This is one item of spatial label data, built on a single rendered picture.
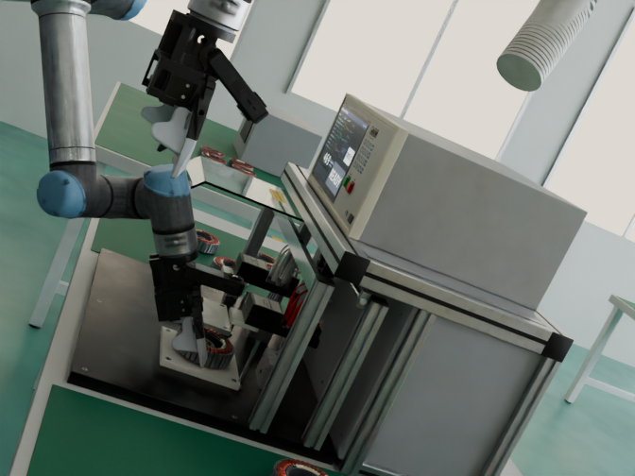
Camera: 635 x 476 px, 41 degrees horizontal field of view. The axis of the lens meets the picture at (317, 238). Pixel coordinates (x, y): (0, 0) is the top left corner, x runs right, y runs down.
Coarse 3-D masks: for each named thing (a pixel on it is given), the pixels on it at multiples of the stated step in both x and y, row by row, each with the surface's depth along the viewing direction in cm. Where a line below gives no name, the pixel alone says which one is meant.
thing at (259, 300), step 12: (252, 300) 154; (264, 300) 156; (240, 312) 157; (252, 312) 152; (264, 312) 153; (276, 312) 153; (240, 324) 153; (252, 324) 153; (264, 324) 153; (276, 324) 154
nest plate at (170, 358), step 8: (168, 336) 158; (160, 344) 156; (168, 344) 155; (160, 352) 152; (168, 352) 151; (176, 352) 153; (160, 360) 149; (168, 360) 148; (176, 360) 150; (184, 360) 151; (232, 360) 161; (176, 368) 149; (184, 368) 149; (192, 368) 149; (200, 368) 151; (208, 368) 152; (216, 368) 154; (224, 368) 155; (232, 368) 157; (200, 376) 150; (208, 376) 150; (216, 376) 151; (224, 376) 152; (232, 376) 154; (224, 384) 151; (232, 384) 151
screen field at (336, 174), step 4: (336, 164) 166; (332, 168) 168; (336, 168) 165; (340, 168) 163; (332, 172) 167; (336, 172) 164; (340, 172) 162; (344, 172) 159; (332, 176) 166; (336, 176) 163; (340, 176) 161; (328, 180) 168; (332, 180) 165; (336, 180) 162; (340, 180) 160; (328, 184) 167; (332, 184) 164; (336, 184) 161; (332, 188) 163; (336, 188) 160; (332, 192) 162
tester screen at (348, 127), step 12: (336, 120) 179; (348, 120) 170; (360, 120) 162; (336, 132) 175; (348, 132) 167; (360, 132) 159; (336, 144) 172; (348, 144) 164; (336, 156) 169; (324, 168) 174; (324, 180) 170; (336, 192) 159
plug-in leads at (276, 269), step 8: (288, 248) 179; (280, 256) 179; (280, 264) 178; (288, 264) 182; (272, 272) 180; (280, 272) 178; (288, 272) 179; (296, 272) 183; (272, 280) 178; (288, 280) 184; (296, 280) 182
